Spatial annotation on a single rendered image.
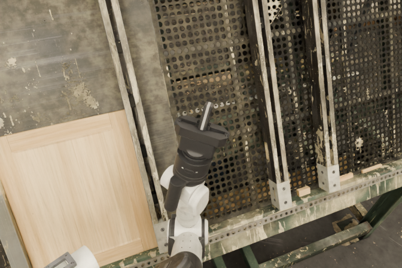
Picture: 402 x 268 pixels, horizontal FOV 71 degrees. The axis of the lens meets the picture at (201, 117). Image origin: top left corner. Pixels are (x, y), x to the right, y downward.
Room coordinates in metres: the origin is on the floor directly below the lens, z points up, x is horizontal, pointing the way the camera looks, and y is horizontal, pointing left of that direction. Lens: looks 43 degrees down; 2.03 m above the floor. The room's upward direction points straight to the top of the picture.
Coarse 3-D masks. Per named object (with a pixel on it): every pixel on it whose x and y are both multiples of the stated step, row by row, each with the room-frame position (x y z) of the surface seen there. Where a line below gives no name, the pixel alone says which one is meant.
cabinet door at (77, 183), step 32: (64, 128) 0.67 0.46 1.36; (96, 128) 0.69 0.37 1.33; (128, 128) 0.71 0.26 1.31; (0, 160) 0.57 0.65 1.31; (32, 160) 0.59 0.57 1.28; (64, 160) 0.61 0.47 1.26; (96, 160) 0.63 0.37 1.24; (128, 160) 0.65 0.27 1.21; (32, 192) 0.53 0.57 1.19; (64, 192) 0.54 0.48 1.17; (96, 192) 0.56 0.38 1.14; (128, 192) 0.58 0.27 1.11; (32, 224) 0.46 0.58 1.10; (64, 224) 0.47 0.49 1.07; (96, 224) 0.49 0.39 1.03; (128, 224) 0.50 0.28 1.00; (32, 256) 0.39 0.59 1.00; (96, 256) 0.41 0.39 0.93; (128, 256) 0.43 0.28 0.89
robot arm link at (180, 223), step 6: (174, 216) 0.45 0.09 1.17; (180, 216) 0.41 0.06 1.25; (186, 216) 0.40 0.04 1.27; (198, 216) 0.42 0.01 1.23; (174, 222) 0.43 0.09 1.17; (180, 222) 0.41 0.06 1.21; (186, 222) 0.40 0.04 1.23; (192, 222) 0.40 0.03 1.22; (198, 222) 0.43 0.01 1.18; (174, 228) 0.41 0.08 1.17; (180, 228) 0.41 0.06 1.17; (186, 228) 0.41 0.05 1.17; (192, 228) 0.41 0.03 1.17; (198, 228) 0.41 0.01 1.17; (174, 234) 0.39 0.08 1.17; (198, 234) 0.39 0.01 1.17
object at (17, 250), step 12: (0, 180) 0.53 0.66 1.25; (0, 192) 0.50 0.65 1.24; (0, 204) 0.47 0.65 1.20; (0, 216) 0.45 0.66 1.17; (12, 216) 0.46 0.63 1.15; (0, 228) 0.43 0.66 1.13; (12, 228) 0.43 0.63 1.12; (12, 240) 0.41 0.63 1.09; (12, 252) 0.38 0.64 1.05; (24, 252) 0.39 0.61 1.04; (12, 264) 0.36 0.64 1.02; (24, 264) 0.36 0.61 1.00
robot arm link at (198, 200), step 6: (204, 186) 0.40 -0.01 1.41; (198, 192) 0.38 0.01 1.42; (204, 192) 0.38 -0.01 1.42; (192, 198) 0.37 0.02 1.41; (198, 198) 0.37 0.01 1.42; (204, 198) 0.38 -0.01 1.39; (180, 204) 0.41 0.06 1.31; (186, 204) 0.41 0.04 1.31; (192, 204) 0.36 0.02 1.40; (198, 204) 0.36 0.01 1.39; (204, 204) 0.39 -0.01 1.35; (180, 210) 0.40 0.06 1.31; (186, 210) 0.39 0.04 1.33; (192, 210) 0.36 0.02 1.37; (198, 210) 0.37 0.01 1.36; (192, 216) 0.37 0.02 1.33
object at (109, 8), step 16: (112, 0) 0.90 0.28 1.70; (112, 16) 0.90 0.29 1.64; (112, 32) 0.84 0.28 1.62; (112, 48) 0.81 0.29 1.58; (128, 48) 0.83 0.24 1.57; (128, 64) 0.80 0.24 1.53; (128, 80) 0.80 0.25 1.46; (128, 96) 0.74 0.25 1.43; (128, 112) 0.71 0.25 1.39; (144, 128) 0.69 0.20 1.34; (144, 144) 0.68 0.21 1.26; (144, 160) 0.65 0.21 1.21; (144, 176) 0.59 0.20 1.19; (160, 192) 0.57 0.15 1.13; (160, 208) 0.53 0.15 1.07; (160, 224) 0.49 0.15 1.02; (160, 240) 0.46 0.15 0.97
